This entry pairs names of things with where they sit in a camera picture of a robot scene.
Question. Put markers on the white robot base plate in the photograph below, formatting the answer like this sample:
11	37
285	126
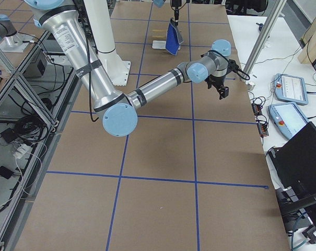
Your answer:
120	71

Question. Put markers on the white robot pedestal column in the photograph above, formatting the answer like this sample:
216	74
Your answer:
99	19

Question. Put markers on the white rack base tray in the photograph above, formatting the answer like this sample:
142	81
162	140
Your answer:
165	45

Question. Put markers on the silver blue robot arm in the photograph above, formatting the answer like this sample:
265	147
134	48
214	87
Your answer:
160	3
102	71

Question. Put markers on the blue teach pendant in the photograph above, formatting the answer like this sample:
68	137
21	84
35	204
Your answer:
290	88
288	118

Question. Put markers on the aluminium frame post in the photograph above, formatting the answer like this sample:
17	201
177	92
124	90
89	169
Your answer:
263	36

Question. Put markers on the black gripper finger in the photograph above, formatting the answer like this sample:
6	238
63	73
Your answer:
223	92

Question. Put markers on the small silver cup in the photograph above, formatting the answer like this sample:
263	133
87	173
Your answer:
250	85

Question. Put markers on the blue teach pendant near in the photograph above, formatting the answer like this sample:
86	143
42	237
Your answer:
288	118

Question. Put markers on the blue towel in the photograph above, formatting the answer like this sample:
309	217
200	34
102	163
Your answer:
174	38

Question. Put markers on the brown paper table cover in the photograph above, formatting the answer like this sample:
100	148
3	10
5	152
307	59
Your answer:
191	176

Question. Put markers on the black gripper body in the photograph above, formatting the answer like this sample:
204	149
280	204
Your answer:
217	81
176	12

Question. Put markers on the black monitor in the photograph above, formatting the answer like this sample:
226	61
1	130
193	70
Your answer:
295	163

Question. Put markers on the blue teach pendant far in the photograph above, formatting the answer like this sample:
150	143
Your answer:
290	88

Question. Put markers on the aluminium frame rail structure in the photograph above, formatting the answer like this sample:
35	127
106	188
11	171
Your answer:
37	86

